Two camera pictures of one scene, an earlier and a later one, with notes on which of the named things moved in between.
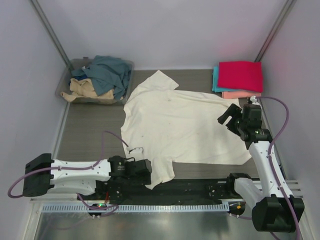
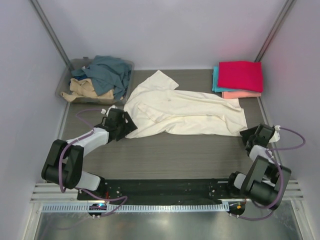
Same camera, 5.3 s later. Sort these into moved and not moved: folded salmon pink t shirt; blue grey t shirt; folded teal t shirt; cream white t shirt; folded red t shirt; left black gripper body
Moved: left black gripper body; cream white t shirt
Not moved: folded red t shirt; blue grey t shirt; folded teal t shirt; folded salmon pink t shirt
